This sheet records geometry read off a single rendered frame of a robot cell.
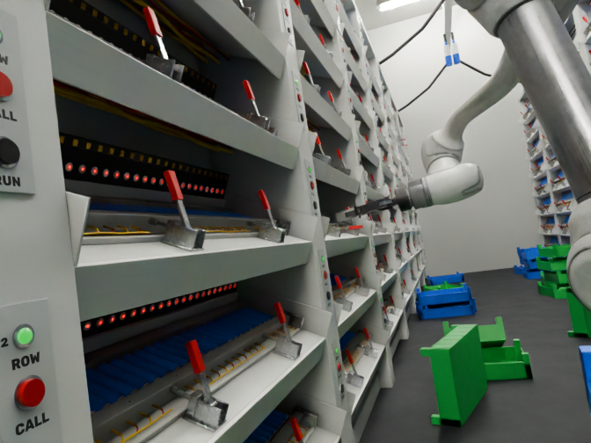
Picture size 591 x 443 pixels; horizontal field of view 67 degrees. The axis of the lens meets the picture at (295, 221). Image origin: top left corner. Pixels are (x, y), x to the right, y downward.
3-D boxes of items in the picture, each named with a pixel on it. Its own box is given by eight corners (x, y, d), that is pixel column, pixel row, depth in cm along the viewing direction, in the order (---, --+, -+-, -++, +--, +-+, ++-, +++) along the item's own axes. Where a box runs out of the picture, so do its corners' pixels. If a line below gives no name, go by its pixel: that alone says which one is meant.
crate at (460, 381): (488, 388, 139) (462, 387, 144) (477, 323, 140) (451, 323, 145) (462, 428, 115) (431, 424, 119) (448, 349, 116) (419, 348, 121)
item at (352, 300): (374, 302, 155) (383, 264, 154) (332, 346, 97) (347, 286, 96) (318, 286, 161) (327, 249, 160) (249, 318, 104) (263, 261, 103)
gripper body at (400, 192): (412, 207, 132) (382, 216, 134) (413, 209, 140) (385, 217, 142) (404, 184, 132) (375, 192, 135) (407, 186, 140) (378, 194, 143)
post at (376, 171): (409, 334, 228) (358, 10, 238) (407, 338, 219) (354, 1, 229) (370, 337, 234) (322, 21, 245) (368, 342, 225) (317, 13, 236)
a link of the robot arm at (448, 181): (435, 215, 134) (427, 188, 143) (490, 200, 129) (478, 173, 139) (427, 189, 127) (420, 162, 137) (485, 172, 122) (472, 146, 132)
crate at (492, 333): (448, 352, 186) (446, 331, 189) (501, 348, 180) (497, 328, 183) (445, 344, 160) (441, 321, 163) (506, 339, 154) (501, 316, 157)
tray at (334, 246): (365, 248, 156) (372, 221, 155) (319, 260, 98) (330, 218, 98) (311, 234, 162) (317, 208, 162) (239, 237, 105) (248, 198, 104)
